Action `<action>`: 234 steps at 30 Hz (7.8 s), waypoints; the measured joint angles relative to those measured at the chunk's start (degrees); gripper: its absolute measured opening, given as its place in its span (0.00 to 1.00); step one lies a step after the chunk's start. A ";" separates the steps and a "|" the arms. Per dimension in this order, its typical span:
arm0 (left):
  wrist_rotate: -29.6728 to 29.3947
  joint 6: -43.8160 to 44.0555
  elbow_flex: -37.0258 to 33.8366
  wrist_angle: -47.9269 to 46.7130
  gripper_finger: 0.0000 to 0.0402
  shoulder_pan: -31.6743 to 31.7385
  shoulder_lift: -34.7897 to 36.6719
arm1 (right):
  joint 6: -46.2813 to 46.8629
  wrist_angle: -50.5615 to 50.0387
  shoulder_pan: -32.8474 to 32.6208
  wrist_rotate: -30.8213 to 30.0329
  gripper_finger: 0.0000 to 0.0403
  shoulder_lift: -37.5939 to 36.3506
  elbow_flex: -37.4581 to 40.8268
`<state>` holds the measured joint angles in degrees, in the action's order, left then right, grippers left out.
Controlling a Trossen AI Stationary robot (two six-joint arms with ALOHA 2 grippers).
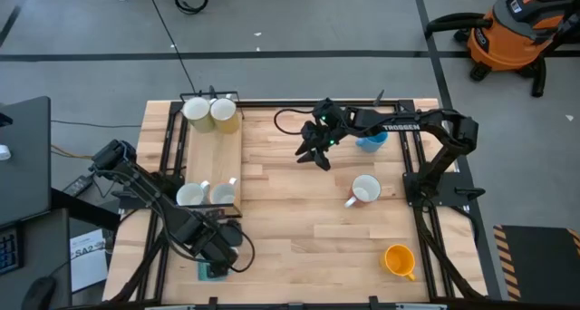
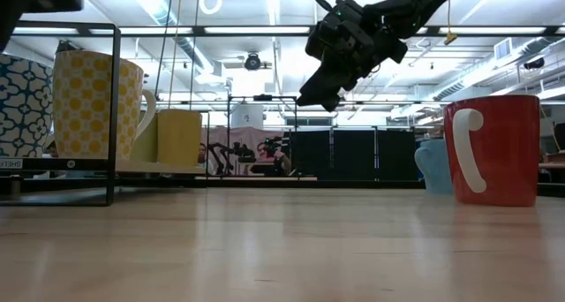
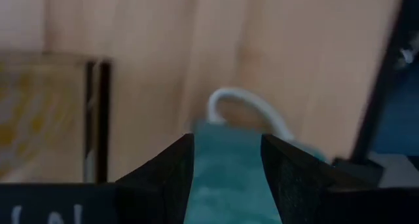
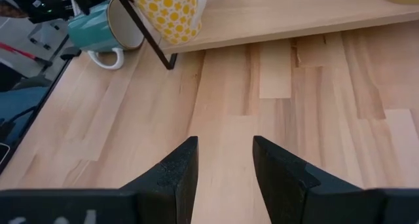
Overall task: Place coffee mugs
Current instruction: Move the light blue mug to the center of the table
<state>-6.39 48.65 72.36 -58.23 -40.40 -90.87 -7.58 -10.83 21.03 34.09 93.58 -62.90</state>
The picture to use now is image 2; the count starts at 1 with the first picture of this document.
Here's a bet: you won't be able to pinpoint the person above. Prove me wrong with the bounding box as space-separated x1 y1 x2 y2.
255 141 293 177
196 142 211 170

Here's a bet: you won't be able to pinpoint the black ceiling device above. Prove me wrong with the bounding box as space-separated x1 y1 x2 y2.
523 57 546 72

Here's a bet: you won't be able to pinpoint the round black ceiling camera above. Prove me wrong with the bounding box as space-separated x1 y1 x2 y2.
243 52 263 72

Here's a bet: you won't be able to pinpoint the mustard yellow mug white handle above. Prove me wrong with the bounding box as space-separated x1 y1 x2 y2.
156 109 203 167

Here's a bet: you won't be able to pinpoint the red mug white handle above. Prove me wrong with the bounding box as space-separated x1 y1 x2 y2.
443 94 541 208

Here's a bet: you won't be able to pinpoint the white mug blue pattern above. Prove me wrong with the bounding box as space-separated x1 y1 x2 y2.
0 53 54 158

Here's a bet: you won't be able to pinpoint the light blue mug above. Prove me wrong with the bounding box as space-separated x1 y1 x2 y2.
413 138 454 194

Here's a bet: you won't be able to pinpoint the white cylinder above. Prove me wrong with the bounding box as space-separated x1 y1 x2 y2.
230 103 265 130

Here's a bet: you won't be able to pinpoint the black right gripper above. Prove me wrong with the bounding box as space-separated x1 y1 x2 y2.
295 0 410 114

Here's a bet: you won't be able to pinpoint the pink cloth screen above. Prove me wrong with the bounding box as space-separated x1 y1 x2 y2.
200 125 292 177

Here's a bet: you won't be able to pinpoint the black partition panels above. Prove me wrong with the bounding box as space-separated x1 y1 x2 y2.
289 125 419 182

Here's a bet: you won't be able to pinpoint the white mug yellow dots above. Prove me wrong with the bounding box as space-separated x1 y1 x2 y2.
51 49 157 161

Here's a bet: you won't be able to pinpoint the white hanging ring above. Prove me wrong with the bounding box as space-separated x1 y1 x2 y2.
198 0 223 15

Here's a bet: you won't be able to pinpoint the white ceiling vent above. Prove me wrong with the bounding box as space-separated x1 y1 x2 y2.
493 37 513 61

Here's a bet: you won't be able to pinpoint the wooden shelf black wire frame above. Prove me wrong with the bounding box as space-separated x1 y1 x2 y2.
0 20 211 208

